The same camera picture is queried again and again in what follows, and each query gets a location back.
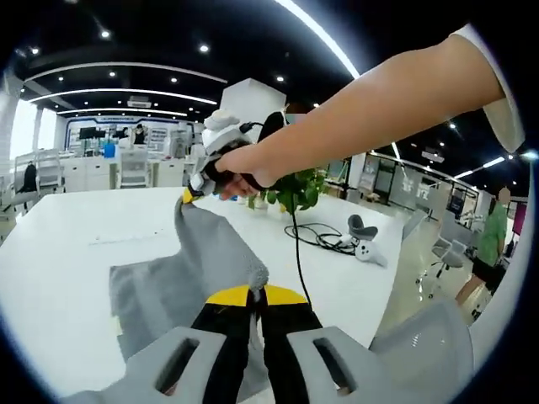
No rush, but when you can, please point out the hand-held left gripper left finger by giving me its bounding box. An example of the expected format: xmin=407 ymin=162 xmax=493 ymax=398
xmin=62 ymin=284 xmax=257 ymax=404

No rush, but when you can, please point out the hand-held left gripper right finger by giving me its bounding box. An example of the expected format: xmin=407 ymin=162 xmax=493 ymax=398
xmin=259 ymin=284 xmax=403 ymax=404

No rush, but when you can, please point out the grey towel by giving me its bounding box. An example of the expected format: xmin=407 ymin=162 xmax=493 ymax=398
xmin=108 ymin=196 xmax=277 ymax=399

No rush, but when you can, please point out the person's right hand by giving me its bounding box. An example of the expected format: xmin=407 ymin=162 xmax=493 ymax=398
xmin=214 ymin=145 xmax=279 ymax=202

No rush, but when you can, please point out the white square pillar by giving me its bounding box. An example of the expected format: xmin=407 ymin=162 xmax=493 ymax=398
xmin=219 ymin=77 xmax=288 ymax=127

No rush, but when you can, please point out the white mesh chair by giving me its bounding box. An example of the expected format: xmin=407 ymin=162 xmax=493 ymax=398
xmin=120 ymin=149 xmax=149 ymax=189
xmin=35 ymin=149 xmax=65 ymax=194

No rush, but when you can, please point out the green potted plant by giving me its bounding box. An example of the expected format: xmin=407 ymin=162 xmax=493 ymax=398
xmin=246 ymin=167 xmax=332 ymax=215

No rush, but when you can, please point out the white low cabinet row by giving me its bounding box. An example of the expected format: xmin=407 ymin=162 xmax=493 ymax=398
xmin=62 ymin=155 xmax=199 ymax=193

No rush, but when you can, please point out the white controller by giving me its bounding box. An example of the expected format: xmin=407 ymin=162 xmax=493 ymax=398
xmin=355 ymin=242 xmax=389 ymax=268

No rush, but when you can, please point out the black jacket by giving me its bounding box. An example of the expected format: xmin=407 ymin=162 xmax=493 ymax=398
xmin=23 ymin=162 xmax=40 ymax=193

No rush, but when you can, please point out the white swivel office chair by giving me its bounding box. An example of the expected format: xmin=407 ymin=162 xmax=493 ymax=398
xmin=415 ymin=235 xmax=467 ymax=300

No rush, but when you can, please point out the person's white shirt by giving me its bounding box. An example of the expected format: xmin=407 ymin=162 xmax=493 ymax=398
xmin=448 ymin=23 xmax=527 ymax=155

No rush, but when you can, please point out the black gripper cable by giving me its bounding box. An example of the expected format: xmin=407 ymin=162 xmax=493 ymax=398
xmin=240 ymin=120 xmax=315 ymax=306

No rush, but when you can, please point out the black cable coil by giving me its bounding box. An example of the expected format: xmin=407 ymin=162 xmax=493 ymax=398
xmin=284 ymin=222 xmax=359 ymax=256

